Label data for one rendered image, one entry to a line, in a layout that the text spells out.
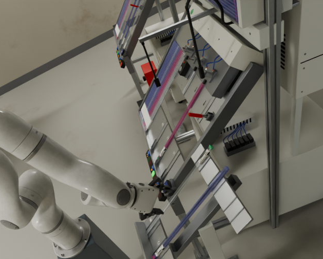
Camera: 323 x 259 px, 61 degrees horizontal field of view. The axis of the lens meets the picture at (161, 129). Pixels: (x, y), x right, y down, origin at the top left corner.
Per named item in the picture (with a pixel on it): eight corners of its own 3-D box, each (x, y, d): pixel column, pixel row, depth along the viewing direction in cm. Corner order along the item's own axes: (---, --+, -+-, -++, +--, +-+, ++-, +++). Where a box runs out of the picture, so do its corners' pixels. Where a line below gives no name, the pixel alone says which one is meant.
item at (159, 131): (171, 191, 131) (165, 191, 129) (144, 111, 179) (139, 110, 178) (189, 164, 121) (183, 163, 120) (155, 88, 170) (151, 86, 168)
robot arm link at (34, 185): (32, 232, 115) (-7, 204, 99) (52, 193, 127) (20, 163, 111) (55, 235, 111) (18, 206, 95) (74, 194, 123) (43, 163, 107)
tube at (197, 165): (212, 145, 97) (210, 144, 96) (214, 147, 96) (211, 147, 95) (147, 232, 118) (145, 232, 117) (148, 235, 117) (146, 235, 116)
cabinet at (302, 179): (240, 235, 176) (229, 182, 134) (202, 158, 228) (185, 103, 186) (334, 198, 175) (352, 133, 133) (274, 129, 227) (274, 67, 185)
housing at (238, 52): (258, 76, 99) (228, 66, 92) (208, 29, 135) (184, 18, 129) (272, 57, 95) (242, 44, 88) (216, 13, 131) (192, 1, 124)
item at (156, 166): (174, 193, 132) (161, 192, 129) (147, 114, 181) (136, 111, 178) (175, 192, 132) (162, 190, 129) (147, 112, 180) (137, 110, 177)
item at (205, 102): (214, 135, 113) (204, 133, 111) (171, 63, 162) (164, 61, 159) (262, 66, 96) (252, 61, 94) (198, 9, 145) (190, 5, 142)
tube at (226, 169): (155, 259, 109) (153, 259, 108) (154, 256, 110) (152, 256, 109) (229, 169, 88) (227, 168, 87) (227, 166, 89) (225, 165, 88)
